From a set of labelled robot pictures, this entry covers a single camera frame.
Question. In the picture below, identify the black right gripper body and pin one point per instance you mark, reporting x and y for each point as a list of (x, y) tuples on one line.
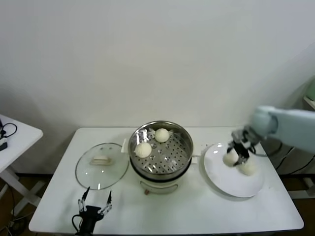
[(242, 150)]

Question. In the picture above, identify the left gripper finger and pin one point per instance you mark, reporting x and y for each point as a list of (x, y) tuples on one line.
[(107, 204), (82, 202)]

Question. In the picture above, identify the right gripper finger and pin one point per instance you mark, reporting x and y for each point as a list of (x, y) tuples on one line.
[(240, 162), (229, 148)]

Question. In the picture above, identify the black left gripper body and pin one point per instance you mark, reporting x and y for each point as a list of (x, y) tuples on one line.
[(91, 213)]

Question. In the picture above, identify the white steamed baozi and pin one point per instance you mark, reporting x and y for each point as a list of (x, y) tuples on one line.
[(249, 169), (230, 159), (143, 150), (162, 135)]

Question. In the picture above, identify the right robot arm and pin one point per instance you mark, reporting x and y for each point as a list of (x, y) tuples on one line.
[(290, 127)]

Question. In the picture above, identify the stainless steel steamer basket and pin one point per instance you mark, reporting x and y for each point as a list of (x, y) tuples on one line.
[(172, 152)]

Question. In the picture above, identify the white round plate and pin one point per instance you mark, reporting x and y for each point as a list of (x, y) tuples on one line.
[(233, 182)]

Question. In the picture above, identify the round glass pot lid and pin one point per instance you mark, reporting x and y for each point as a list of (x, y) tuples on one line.
[(102, 169)]

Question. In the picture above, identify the white electric cooker pot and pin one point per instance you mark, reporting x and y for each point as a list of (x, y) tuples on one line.
[(160, 184)]

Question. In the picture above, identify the white shelf board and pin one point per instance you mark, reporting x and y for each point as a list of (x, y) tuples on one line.
[(310, 102)]

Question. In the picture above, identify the white folding side table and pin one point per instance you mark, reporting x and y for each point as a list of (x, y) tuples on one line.
[(22, 140)]

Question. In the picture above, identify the small black device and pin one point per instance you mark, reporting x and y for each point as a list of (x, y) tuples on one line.
[(3, 146)]

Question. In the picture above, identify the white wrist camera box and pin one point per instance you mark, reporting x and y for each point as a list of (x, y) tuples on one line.
[(240, 136)]

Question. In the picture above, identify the white table leg frame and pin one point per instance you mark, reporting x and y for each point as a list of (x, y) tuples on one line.
[(305, 186)]

